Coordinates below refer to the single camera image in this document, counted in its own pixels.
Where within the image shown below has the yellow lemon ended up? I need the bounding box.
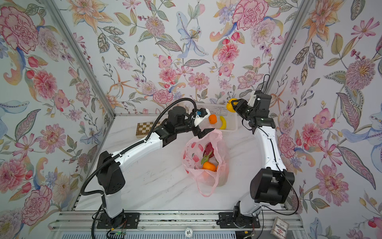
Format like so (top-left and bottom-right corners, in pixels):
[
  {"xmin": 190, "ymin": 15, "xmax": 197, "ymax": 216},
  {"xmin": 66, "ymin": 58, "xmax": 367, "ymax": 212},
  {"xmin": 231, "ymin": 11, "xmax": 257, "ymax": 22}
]
[{"xmin": 226, "ymin": 98, "xmax": 238, "ymax": 113}]

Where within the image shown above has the orange fruit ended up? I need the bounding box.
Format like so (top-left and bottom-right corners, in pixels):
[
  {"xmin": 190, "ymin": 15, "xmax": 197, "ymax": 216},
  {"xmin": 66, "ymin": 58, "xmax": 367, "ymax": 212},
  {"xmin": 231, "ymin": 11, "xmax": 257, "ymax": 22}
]
[
  {"xmin": 203, "ymin": 161, "xmax": 217, "ymax": 172},
  {"xmin": 209, "ymin": 114, "xmax": 217, "ymax": 124}
]

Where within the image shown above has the pink plastic bag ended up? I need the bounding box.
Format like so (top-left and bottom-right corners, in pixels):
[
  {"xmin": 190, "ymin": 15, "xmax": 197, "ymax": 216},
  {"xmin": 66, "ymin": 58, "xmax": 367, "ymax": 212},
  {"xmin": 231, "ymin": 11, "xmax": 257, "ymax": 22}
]
[{"xmin": 182, "ymin": 129, "xmax": 229, "ymax": 197}]

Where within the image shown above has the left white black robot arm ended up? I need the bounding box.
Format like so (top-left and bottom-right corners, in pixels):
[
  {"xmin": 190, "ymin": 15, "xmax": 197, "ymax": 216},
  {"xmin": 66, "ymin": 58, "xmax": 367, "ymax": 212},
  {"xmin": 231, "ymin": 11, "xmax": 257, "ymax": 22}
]
[{"xmin": 80, "ymin": 106, "xmax": 213, "ymax": 219}]

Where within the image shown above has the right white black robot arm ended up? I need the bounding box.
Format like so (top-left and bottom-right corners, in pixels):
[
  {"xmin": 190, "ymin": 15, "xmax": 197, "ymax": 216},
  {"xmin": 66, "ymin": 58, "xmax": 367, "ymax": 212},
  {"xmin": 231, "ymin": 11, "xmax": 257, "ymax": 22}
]
[{"xmin": 230, "ymin": 90, "xmax": 295, "ymax": 217}]

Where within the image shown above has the red dragon fruit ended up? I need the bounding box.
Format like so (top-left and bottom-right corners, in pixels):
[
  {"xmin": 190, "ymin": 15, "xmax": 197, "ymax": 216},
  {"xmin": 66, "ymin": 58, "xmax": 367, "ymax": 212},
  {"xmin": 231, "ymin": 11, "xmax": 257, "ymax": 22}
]
[{"xmin": 201, "ymin": 142, "xmax": 214, "ymax": 165}]

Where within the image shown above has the white plastic basket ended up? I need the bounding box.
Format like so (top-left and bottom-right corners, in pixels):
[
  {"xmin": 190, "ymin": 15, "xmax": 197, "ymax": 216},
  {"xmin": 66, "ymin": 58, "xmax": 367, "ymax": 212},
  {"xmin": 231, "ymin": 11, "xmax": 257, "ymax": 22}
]
[{"xmin": 197, "ymin": 103, "xmax": 238, "ymax": 133}]

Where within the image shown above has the yellow banana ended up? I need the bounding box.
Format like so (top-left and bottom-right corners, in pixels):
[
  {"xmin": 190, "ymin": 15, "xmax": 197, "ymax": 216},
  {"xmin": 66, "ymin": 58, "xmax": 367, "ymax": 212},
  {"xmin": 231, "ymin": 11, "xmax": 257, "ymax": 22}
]
[{"xmin": 219, "ymin": 116, "xmax": 227, "ymax": 130}]

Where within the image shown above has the wooden chessboard box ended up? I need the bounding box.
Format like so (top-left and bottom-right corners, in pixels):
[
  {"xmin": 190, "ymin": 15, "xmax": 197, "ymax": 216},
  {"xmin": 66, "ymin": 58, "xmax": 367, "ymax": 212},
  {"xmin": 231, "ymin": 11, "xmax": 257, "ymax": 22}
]
[{"xmin": 135, "ymin": 121, "xmax": 154, "ymax": 138}]

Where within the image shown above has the round white numbered tag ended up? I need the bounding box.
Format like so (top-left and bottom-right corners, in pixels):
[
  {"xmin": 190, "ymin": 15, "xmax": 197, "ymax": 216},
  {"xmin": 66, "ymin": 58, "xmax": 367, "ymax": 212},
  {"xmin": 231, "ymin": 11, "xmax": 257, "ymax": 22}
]
[{"xmin": 185, "ymin": 228, "xmax": 194, "ymax": 239}]

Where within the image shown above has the small card box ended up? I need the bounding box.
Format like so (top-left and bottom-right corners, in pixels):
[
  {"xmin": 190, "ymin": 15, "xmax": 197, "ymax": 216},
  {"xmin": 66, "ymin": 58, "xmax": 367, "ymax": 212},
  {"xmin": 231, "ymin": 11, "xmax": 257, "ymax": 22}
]
[{"xmin": 270, "ymin": 217, "xmax": 289, "ymax": 239}]

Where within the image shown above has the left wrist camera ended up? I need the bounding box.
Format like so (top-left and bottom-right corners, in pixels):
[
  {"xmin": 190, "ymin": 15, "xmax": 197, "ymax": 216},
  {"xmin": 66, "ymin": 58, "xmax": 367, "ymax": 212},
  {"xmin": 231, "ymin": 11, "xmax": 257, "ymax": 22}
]
[{"xmin": 194, "ymin": 108, "xmax": 211, "ymax": 127}]

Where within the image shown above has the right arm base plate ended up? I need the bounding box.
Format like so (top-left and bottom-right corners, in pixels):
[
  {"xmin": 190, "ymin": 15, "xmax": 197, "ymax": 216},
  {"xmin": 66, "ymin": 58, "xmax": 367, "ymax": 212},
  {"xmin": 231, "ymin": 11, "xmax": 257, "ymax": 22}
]
[{"xmin": 216, "ymin": 212, "xmax": 261, "ymax": 229}]

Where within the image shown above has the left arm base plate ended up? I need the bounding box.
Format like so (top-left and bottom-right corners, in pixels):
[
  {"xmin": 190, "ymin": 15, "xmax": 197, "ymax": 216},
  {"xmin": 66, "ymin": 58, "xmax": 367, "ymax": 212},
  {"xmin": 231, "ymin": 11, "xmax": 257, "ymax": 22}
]
[{"xmin": 96, "ymin": 212, "xmax": 140, "ymax": 229}]

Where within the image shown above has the aluminium front rail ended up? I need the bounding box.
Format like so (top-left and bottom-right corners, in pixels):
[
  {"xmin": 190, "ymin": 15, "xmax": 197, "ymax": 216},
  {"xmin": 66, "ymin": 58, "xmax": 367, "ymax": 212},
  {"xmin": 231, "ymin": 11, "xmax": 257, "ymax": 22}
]
[{"xmin": 48, "ymin": 210, "xmax": 303, "ymax": 232}]

